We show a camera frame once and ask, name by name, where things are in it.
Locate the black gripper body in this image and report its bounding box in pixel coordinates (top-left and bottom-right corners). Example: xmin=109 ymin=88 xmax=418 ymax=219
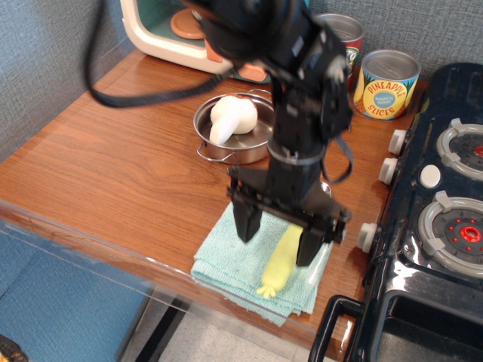
xmin=227 ymin=152 xmax=352 ymax=244

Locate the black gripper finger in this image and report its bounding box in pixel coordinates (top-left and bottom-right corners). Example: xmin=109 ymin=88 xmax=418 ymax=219
xmin=232 ymin=201 xmax=262 ymax=243
xmin=296 ymin=228 xmax=328 ymax=267

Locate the spoon with yellow-green handle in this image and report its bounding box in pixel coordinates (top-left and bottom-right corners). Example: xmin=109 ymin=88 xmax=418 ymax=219
xmin=256 ymin=179 xmax=333 ymax=300

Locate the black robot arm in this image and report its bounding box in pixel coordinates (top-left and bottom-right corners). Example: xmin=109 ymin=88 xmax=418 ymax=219
xmin=189 ymin=1 xmax=352 ymax=267

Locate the light blue cloth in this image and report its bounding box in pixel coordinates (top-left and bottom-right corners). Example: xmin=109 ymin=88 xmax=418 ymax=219
xmin=191 ymin=204 xmax=332 ymax=327

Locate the small steel pan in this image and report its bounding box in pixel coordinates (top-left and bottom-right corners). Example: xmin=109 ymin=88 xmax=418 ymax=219
xmin=193 ymin=89 xmax=274 ymax=165

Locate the white toy mushroom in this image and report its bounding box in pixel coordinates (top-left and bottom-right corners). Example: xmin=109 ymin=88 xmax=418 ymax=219
xmin=209 ymin=95 xmax=258 ymax=145

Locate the black toy stove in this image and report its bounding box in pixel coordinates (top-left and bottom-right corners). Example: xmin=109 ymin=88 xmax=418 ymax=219
xmin=309 ymin=63 xmax=482 ymax=361

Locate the pineapple slices can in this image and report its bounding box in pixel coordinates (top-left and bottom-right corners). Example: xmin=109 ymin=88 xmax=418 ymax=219
xmin=353 ymin=50 xmax=421 ymax=120

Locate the tomato sauce can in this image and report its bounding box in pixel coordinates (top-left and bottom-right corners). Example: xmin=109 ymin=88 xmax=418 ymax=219
xmin=316 ymin=13 xmax=365 ymax=88

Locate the clear acrylic barrier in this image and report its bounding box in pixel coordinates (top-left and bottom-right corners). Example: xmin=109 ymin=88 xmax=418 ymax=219
xmin=0 ymin=37 xmax=318 ymax=362

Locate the teal toy microwave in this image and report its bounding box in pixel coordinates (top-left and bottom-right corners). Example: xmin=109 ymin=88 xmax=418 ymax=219
xmin=120 ymin=0 xmax=311 ymax=84

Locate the orange object at corner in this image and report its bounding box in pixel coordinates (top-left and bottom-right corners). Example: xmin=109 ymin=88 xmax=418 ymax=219
xmin=0 ymin=335 xmax=30 ymax=362

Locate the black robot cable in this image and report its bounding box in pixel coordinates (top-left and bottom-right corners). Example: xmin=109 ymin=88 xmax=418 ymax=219
xmin=83 ymin=0 xmax=354 ymax=184

